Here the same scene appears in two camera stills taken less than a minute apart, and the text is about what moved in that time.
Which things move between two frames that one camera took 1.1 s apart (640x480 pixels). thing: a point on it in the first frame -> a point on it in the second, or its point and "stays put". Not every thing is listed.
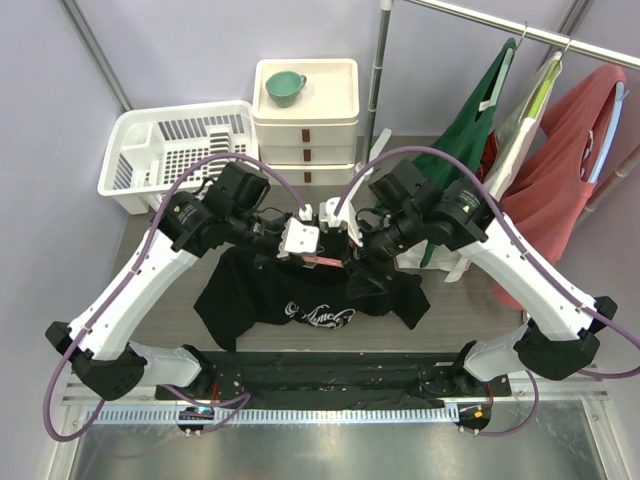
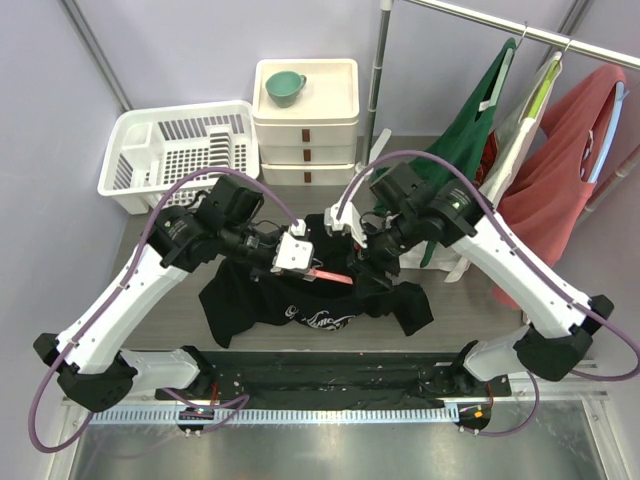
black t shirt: x=246 y=291 stays put
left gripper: x=273 y=258 -> x=274 y=271
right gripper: x=362 y=280 stays put
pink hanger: x=313 y=261 -> x=327 y=275
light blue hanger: x=621 y=92 stays put
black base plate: x=341 y=380 stays put
